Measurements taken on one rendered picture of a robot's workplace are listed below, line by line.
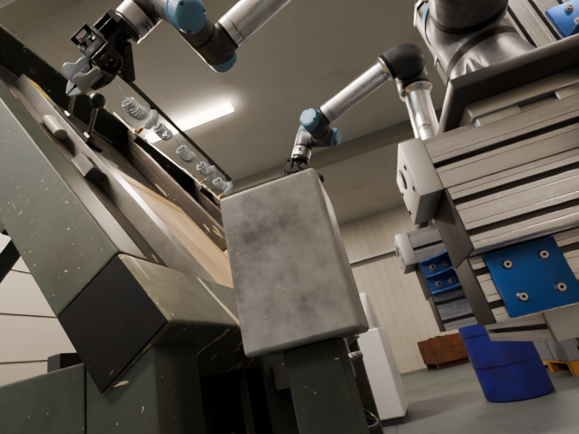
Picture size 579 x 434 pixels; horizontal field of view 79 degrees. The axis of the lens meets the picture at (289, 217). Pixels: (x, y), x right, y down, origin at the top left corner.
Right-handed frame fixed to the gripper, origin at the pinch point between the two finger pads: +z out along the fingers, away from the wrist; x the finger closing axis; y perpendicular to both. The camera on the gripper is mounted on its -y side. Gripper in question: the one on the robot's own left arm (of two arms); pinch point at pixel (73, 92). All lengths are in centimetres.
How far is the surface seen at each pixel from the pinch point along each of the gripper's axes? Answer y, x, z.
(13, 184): 27.4, 25.8, 13.5
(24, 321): -278, -94, 231
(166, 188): -57, 9, 9
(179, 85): -303, -162, -58
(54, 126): -6.0, -2.3, 10.0
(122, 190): 0.6, 25.4, 8.8
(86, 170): 1.6, 16.4, 10.7
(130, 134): -70, -25, 4
